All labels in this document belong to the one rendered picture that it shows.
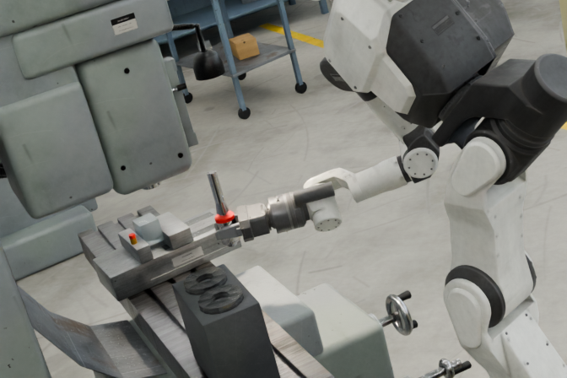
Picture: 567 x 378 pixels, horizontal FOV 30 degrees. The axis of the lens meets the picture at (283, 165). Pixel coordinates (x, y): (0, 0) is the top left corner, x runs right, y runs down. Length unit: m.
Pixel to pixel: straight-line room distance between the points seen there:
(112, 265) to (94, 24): 0.72
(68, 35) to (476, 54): 0.82
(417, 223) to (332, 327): 2.25
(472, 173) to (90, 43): 0.82
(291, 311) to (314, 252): 2.29
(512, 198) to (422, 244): 2.56
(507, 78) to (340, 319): 0.97
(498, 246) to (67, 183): 0.90
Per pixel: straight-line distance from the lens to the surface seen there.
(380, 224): 4.94
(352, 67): 2.10
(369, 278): 4.51
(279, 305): 2.59
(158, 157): 2.33
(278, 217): 2.45
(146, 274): 2.65
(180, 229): 2.66
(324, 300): 2.80
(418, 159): 2.38
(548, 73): 1.92
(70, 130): 2.24
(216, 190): 2.45
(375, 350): 2.66
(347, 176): 2.46
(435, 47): 2.00
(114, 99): 2.28
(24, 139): 2.23
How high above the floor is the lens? 2.13
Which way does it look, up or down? 21 degrees down
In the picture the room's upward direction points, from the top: 14 degrees counter-clockwise
